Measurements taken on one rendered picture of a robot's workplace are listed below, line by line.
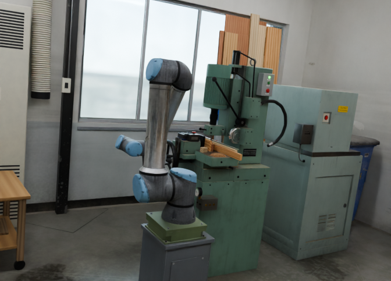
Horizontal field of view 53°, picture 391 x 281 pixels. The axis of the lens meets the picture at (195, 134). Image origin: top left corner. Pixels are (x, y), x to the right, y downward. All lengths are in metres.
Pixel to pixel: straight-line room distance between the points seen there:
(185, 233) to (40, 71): 2.02
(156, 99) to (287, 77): 3.36
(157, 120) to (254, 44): 2.82
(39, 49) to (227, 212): 2.01
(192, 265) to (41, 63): 2.14
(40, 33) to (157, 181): 1.95
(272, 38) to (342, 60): 0.86
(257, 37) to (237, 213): 2.39
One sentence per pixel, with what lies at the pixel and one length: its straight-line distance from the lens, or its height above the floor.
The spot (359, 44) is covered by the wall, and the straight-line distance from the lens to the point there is 4.88.
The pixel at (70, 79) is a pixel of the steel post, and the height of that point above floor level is 1.26.
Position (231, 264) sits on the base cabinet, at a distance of 3.07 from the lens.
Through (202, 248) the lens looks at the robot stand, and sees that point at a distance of 2.22.
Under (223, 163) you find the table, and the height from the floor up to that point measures 0.86.
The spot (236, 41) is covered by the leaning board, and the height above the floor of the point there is 1.82.
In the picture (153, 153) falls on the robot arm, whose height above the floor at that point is 1.00.
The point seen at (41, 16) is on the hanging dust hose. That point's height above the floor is 1.75.
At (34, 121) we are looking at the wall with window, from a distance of 3.78.
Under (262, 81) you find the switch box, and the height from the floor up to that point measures 1.42.
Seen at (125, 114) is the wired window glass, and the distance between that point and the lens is 4.08.
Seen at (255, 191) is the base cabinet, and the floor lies 0.63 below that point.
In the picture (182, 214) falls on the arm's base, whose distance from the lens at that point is 2.14.
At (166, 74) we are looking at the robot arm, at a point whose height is 1.40.
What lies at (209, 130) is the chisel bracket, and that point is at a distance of 2.82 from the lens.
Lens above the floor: 1.42
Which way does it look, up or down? 9 degrees down
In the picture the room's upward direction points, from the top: 6 degrees clockwise
